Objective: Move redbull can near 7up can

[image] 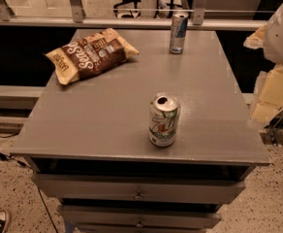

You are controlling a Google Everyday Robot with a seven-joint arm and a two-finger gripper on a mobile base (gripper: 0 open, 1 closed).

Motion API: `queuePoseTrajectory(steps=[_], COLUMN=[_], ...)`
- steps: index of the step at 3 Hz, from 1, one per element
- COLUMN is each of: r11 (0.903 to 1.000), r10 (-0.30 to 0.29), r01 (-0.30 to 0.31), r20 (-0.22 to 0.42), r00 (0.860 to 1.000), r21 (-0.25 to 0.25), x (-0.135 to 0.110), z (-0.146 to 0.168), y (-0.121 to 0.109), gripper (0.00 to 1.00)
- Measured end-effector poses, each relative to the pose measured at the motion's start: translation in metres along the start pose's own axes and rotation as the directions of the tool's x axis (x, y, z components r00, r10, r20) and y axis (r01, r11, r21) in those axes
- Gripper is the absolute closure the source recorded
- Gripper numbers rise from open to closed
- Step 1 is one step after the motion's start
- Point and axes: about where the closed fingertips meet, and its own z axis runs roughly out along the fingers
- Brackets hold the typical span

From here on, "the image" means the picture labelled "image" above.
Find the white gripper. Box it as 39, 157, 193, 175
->
243, 3, 283, 124

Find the silver blue redbull can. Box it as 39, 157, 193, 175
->
170, 12, 188, 54

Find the white green 7up can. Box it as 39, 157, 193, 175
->
148, 92, 181, 148

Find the top drawer knob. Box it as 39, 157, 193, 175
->
134, 192, 143, 201

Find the drawer knob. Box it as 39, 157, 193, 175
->
136, 219, 144, 228
134, 192, 143, 201

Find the brown chip bag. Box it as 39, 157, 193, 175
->
46, 28, 139, 85

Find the grey drawer cabinet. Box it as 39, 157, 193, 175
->
12, 30, 269, 233

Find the black floor cable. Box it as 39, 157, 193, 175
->
0, 121, 60, 233

